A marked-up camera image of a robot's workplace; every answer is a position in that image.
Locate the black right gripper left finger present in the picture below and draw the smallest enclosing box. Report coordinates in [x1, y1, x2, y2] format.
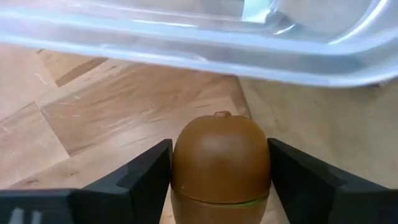
[0, 138, 174, 224]

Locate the brown toy kiwi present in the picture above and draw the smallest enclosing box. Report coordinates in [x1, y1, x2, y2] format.
[170, 111, 272, 224]

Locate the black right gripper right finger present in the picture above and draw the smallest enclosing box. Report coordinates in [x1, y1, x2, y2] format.
[267, 138, 398, 224]

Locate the clear plastic tupperware container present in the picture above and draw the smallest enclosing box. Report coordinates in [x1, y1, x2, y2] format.
[0, 0, 398, 88]

